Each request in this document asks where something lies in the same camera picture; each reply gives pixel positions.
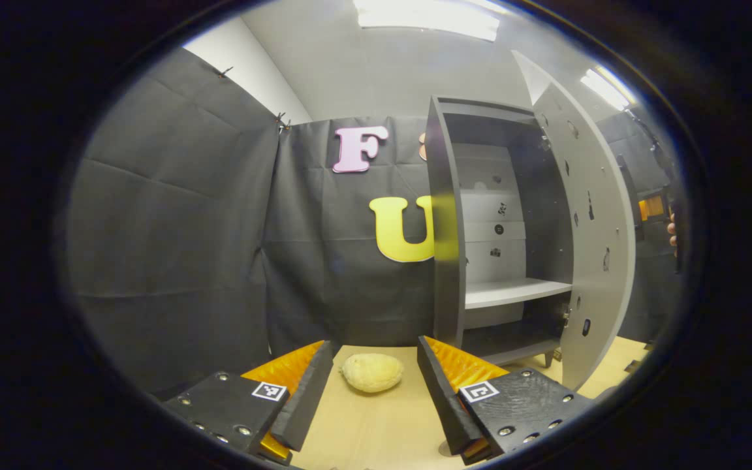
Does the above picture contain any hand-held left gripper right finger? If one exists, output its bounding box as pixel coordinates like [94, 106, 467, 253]
[416, 335, 593, 466]

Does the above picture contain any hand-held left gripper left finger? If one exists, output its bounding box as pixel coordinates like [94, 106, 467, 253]
[164, 339, 341, 465]

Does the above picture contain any white cabinet door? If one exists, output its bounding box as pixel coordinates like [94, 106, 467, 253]
[512, 50, 638, 391]

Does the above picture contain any grey cabinet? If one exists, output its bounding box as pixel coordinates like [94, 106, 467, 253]
[425, 96, 576, 368]

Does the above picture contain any yellow round sponge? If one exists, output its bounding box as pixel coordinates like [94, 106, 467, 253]
[340, 352, 405, 394]

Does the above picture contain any small ceiling light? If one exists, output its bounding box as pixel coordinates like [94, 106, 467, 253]
[580, 65, 638, 112]

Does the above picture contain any black backdrop cloth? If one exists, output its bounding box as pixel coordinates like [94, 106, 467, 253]
[66, 47, 683, 399]

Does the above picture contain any long ceiling light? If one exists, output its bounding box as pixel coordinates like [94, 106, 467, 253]
[353, 0, 501, 42]

